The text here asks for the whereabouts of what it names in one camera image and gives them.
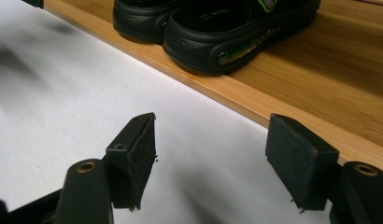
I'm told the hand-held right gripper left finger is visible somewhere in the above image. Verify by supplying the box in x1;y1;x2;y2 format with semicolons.
105;112;157;213

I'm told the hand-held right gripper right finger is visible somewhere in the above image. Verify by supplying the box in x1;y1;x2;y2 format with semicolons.
264;113;341;212

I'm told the wooden three-tier shoe rack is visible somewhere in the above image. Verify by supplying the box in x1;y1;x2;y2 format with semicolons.
44;0;383;175

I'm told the black sandal with green strap tag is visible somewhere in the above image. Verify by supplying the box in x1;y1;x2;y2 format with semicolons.
162;0;321;77

